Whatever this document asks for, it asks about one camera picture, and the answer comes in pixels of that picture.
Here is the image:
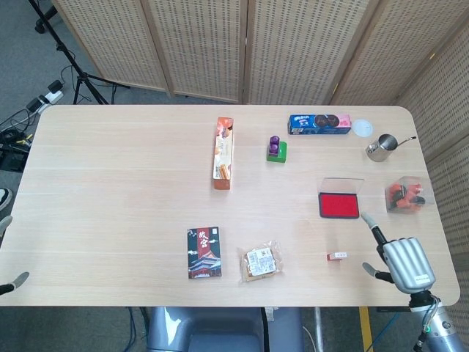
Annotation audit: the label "black floor box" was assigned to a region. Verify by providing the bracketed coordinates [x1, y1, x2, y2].
[0, 144, 29, 172]

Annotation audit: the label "white table leg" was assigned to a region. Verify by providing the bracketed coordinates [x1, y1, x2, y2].
[313, 307, 325, 352]

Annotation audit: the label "black caster wheel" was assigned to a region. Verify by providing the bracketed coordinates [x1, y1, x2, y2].
[34, 16, 51, 36]

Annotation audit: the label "blue cable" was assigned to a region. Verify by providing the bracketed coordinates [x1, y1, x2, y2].
[377, 311, 401, 352]

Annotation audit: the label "black palace print card box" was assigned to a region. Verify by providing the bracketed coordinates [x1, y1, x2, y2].
[186, 225, 224, 280]

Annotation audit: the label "blue Oreo cookie box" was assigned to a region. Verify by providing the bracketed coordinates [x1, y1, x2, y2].
[287, 114, 352, 136]

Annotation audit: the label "black tripod stand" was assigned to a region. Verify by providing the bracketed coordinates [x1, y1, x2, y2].
[27, 0, 131, 106]

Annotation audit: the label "wrapped cake slice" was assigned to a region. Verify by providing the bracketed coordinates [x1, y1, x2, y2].
[237, 240, 285, 285]

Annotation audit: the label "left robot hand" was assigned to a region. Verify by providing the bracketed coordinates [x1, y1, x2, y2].
[0, 215, 30, 296]

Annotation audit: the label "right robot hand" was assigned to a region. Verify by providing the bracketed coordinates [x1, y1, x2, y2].
[361, 212, 437, 295]

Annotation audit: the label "red ink stamp pad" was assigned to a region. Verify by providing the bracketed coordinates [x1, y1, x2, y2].
[317, 177, 366, 220]

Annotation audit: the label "green toy block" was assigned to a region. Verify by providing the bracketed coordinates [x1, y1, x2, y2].
[266, 141, 289, 164]

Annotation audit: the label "long orange biscuit box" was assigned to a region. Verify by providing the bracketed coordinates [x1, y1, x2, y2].
[213, 117, 236, 191]

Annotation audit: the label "white round lid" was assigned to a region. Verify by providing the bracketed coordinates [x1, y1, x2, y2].
[352, 117, 374, 139]

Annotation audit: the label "black floor cables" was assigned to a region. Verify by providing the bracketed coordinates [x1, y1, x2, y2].
[0, 106, 41, 147]

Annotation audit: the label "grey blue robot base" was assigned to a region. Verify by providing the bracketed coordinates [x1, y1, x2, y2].
[146, 306, 305, 352]

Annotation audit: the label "black white shoe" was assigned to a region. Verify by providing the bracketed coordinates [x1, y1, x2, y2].
[0, 187, 14, 212]

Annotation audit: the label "steel milk pitcher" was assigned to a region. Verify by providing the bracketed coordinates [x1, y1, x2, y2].
[365, 133, 418, 163]

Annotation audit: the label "white power strip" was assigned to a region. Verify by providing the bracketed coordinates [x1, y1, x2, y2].
[38, 89, 64, 106]

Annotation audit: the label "clear plastic box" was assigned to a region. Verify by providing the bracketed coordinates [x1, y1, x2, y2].
[384, 176, 437, 214]

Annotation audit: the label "orange black clip pile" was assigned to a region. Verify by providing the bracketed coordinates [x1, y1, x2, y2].
[388, 182, 426, 210]

